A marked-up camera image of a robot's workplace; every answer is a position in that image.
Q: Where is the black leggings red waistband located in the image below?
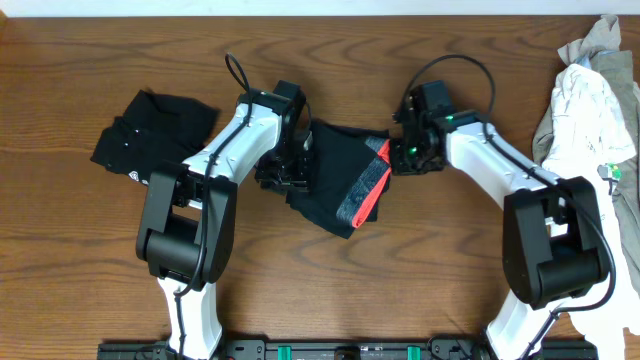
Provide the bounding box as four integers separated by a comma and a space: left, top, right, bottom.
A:
286, 122, 391, 239

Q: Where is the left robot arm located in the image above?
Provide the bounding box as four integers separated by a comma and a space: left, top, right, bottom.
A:
136, 80, 312, 359

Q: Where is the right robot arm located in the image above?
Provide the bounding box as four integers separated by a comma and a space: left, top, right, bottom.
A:
390, 81, 616, 359

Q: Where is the folded black garment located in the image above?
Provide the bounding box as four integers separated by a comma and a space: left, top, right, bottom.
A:
91, 90, 219, 185

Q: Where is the white t-shirt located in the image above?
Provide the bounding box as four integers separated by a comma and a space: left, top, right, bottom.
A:
542, 64, 639, 359

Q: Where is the beige grey garment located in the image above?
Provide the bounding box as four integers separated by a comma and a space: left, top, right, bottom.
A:
532, 15, 639, 295

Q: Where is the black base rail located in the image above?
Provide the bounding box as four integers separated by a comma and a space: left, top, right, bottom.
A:
96, 337, 599, 360

